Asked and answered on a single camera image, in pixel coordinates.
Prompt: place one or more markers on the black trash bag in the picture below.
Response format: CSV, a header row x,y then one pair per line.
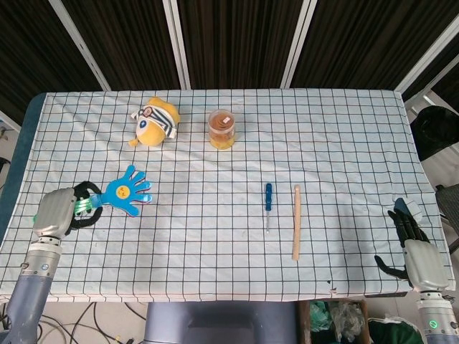
x,y
435,132

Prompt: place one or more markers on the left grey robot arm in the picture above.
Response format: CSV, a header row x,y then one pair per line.
x,y
30,297

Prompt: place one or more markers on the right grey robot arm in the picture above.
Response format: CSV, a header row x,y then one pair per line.
x,y
439,322

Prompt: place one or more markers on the white checkered tablecloth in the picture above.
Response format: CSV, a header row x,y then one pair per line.
x,y
251,161

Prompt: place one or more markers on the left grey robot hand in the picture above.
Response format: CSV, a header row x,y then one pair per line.
x,y
54,215

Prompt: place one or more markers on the green bag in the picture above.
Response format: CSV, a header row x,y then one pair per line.
x,y
391,333

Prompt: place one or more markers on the white metal frame post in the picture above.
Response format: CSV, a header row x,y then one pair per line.
x,y
426,57
177,43
82,46
299,43

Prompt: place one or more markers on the blue hand clapper toy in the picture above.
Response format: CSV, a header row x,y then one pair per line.
x,y
123,193

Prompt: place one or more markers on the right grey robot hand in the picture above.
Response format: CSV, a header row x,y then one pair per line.
x,y
426,265

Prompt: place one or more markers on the wooden stick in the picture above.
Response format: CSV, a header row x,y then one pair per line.
x,y
297,222

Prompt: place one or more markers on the grey robot torso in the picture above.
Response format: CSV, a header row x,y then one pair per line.
x,y
222,326

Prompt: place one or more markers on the yellow plush toy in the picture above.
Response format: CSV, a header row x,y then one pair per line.
x,y
154,132

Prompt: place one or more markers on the cardboard box with trash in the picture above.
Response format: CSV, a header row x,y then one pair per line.
x,y
337,319

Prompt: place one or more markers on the clear jar orange contents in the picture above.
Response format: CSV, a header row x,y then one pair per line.
x,y
221,129

